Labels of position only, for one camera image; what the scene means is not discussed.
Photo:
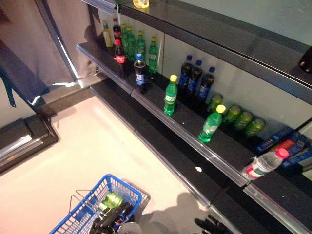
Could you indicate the white paper scrap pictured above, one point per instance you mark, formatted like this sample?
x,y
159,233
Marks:
x,y
198,169

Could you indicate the black shelf board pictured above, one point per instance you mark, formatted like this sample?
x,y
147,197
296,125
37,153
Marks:
x,y
219,31
170,161
190,122

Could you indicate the blue cardboard box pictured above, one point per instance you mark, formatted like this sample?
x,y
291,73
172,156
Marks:
x,y
273,141
301,141
297,158

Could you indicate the red cardboard box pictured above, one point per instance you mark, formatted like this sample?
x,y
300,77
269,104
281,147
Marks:
x,y
285,145

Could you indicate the coke bottle red label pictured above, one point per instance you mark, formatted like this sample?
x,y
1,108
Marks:
x,y
120,58
116,30

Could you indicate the dark corner display unit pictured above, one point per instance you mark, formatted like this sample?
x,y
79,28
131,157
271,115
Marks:
x,y
24,61

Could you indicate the blue plastic shopping basket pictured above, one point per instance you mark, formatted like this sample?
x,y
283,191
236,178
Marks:
x,y
73,219

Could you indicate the large yellow tea bottle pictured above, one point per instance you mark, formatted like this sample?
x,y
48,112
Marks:
x,y
141,3

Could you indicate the small yellow tea bottle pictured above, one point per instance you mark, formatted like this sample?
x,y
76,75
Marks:
x,y
107,36

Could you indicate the water bottle pink cap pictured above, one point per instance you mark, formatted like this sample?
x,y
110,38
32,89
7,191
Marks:
x,y
263,165

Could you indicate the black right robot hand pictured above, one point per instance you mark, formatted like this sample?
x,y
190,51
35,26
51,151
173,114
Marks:
x,y
212,228

